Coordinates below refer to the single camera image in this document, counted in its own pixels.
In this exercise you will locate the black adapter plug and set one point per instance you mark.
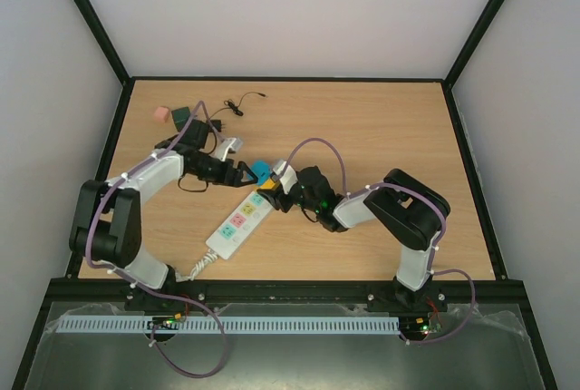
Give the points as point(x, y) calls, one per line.
point(218, 125)

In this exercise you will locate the green dragon cube plug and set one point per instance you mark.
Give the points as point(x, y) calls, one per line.
point(180, 117)

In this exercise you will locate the pink cube plug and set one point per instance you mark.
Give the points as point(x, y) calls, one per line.
point(161, 114)

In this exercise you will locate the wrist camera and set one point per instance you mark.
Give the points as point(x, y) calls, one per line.
point(226, 147)
point(285, 175)

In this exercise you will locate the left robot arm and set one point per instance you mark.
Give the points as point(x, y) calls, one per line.
point(106, 226)

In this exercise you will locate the blue cube plug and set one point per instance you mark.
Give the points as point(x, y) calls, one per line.
point(262, 170)

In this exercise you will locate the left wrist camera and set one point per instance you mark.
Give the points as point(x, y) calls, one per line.
point(226, 147)

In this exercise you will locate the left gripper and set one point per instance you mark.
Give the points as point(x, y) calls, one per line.
point(236, 180)

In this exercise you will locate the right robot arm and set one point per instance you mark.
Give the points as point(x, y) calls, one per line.
point(413, 213)

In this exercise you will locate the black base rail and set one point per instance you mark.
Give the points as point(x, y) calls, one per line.
point(202, 296)

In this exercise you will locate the yellow cube plug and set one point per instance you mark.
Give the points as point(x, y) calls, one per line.
point(269, 185)

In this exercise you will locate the light blue slotted cable duct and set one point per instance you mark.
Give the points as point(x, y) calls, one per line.
point(231, 325)

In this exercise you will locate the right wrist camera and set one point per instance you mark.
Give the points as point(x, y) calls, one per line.
point(285, 175)

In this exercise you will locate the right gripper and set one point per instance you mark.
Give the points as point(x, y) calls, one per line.
point(274, 195)

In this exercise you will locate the white power strip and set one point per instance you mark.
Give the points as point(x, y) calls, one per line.
point(237, 228)

